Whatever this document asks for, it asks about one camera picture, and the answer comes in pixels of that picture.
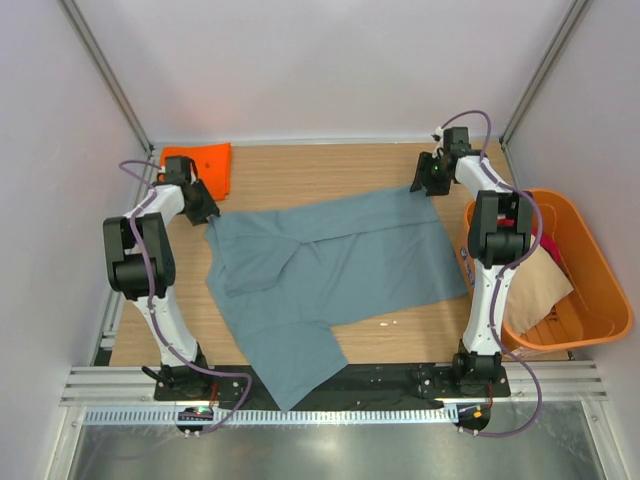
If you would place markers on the red t shirt in basket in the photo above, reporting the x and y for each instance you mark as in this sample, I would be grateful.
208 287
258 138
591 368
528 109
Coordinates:
546 242

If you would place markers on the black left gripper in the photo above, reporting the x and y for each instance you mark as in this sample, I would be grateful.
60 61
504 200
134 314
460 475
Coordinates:
209 207

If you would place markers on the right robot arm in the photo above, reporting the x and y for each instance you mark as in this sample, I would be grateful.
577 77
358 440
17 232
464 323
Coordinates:
498 241

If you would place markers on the blue grey t shirt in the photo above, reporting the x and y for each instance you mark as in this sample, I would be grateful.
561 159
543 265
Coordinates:
283 279

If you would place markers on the orange plastic basket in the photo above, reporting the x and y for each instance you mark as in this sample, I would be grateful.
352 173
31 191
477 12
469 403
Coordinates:
597 310

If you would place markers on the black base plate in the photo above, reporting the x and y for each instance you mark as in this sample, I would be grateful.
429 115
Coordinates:
364 387

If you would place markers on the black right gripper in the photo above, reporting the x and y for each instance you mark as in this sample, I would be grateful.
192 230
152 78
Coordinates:
422 178

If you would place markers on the folded orange t shirt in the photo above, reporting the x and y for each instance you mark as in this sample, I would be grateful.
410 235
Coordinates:
213 163

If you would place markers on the left aluminium corner post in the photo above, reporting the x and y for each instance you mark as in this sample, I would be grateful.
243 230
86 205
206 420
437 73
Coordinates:
82 29

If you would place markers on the white slotted cable duct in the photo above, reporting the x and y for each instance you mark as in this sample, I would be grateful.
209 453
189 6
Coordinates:
175 415

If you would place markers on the aluminium frame rail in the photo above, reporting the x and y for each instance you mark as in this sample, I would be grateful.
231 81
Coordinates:
96 386

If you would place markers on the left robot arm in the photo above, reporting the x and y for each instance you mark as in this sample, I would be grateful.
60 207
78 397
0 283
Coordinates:
140 265

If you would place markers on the beige t shirt in basket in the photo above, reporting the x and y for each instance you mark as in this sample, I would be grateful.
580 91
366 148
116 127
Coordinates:
537 286

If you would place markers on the aluminium corner post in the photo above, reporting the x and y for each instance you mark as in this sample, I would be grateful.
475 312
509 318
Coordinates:
560 39
82 29

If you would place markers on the right aluminium corner post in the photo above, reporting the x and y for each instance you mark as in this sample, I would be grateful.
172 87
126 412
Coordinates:
560 39

